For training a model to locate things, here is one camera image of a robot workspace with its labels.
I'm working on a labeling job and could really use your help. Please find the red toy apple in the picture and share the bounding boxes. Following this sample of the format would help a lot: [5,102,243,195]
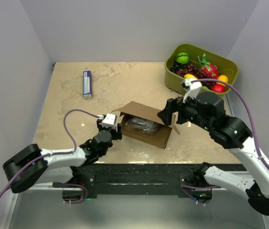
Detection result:
[212,83,226,93]

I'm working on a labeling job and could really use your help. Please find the green toy watermelon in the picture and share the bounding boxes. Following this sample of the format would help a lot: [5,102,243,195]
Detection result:
[175,52,190,64]

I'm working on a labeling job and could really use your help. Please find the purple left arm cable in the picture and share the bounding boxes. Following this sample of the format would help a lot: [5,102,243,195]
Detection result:
[0,109,100,211]

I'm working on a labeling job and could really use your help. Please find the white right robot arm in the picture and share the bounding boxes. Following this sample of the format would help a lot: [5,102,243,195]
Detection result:
[157,92,269,216]

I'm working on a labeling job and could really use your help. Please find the black base frame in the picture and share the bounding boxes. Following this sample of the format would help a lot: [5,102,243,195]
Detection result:
[23,163,247,200]

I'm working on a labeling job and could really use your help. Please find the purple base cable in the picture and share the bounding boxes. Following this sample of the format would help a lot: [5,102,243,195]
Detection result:
[180,184,221,205]
[62,183,89,205]

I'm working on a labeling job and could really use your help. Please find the dark purple toy grapes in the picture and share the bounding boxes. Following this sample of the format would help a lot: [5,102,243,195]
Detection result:
[169,63,183,73]

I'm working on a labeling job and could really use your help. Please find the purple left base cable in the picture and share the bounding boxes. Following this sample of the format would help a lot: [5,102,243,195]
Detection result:
[62,183,89,205]

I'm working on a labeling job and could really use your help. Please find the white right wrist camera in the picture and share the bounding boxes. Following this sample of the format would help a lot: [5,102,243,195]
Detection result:
[182,77,202,103]

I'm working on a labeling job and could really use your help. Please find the pink toy dragon fruit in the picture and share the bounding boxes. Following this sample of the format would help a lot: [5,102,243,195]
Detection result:
[198,53,219,79]

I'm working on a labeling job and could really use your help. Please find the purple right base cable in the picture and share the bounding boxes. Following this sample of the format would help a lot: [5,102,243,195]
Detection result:
[180,184,221,205]

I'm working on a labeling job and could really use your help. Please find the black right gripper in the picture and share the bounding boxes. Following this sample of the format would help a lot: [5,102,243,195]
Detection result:
[157,90,212,130]

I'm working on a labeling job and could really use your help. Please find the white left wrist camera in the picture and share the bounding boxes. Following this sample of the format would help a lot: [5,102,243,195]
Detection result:
[97,114,117,128]

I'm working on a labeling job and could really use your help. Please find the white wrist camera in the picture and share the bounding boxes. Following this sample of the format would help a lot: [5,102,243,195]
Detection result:
[182,77,202,103]
[97,114,117,128]

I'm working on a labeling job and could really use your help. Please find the red toy grapes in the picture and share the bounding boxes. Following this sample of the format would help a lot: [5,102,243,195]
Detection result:
[175,64,215,90]

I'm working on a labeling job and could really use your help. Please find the yellow toy mango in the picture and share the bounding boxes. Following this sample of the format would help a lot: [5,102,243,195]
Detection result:
[216,75,228,87]

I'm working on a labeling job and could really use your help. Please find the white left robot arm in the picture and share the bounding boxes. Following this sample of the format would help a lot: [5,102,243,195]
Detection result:
[3,114,122,193]

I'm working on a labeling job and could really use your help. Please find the brown cardboard box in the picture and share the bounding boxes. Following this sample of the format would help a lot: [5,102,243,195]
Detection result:
[113,101,180,149]

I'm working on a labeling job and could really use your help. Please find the silver foil pouch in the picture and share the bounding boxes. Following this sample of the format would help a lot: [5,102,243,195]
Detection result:
[125,115,161,135]

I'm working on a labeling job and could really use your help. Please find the yellow toy banana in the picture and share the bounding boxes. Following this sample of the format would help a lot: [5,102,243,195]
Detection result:
[184,73,197,80]

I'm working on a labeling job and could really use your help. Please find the purple toothpaste box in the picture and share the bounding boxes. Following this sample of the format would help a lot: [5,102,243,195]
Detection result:
[83,71,92,99]

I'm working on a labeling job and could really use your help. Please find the green plastic basket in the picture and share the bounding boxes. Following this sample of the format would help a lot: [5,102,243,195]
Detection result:
[164,43,238,95]

